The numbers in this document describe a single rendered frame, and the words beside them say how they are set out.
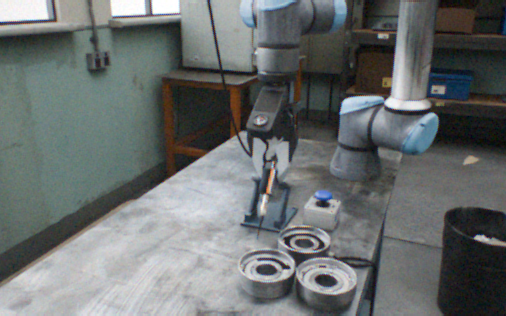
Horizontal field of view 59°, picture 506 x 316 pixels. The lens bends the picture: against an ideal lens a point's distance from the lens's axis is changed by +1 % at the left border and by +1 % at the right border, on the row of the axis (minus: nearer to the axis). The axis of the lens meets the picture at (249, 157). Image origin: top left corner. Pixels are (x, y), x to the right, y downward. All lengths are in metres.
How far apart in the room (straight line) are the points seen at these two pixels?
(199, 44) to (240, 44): 0.31
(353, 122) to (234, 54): 1.90
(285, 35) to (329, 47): 3.84
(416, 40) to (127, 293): 0.85
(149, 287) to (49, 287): 0.18
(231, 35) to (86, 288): 2.41
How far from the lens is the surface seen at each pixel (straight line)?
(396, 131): 1.20
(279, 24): 0.77
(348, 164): 1.30
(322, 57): 4.63
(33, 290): 0.91
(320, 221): 1.02
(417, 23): 1.15
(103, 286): 0.87
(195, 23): 3.18
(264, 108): 0.75
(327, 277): 0.84
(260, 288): 0.79
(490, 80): 4.78
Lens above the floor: 1.30
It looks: 20 degrees down
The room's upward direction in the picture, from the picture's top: 1 degrees clockwise
